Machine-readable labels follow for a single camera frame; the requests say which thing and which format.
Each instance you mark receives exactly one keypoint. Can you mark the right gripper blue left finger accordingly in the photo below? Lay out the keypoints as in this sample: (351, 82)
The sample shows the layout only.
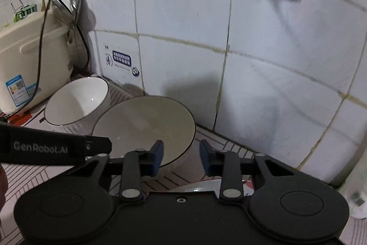
(150, 160)

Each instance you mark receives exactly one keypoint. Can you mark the white ribbed bowl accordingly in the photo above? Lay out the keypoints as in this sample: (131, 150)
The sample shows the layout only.
(136, 124)
(76, 107)

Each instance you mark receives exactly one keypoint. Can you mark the pink rabbit carrot plate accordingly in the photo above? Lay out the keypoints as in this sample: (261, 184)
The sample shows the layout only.
(210, 185)

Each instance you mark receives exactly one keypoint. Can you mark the white salt bag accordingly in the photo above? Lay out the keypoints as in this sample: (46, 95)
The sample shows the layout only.
(354, 191)

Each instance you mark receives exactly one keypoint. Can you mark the striped white table mat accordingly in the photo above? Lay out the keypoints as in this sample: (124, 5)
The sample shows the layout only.
(91, 167)

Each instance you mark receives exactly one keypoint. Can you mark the wall sticker near bowls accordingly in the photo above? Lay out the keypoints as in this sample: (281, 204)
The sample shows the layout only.
(121, 60)

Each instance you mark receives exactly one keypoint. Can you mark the cream rice cooker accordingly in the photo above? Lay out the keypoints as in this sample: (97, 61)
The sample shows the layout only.
(35, 61)

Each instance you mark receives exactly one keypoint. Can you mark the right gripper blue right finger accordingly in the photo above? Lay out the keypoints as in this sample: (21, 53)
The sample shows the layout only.
(213, 161)

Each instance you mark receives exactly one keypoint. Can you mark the person left hand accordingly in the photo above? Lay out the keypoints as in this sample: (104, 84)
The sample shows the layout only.
(3, 186)

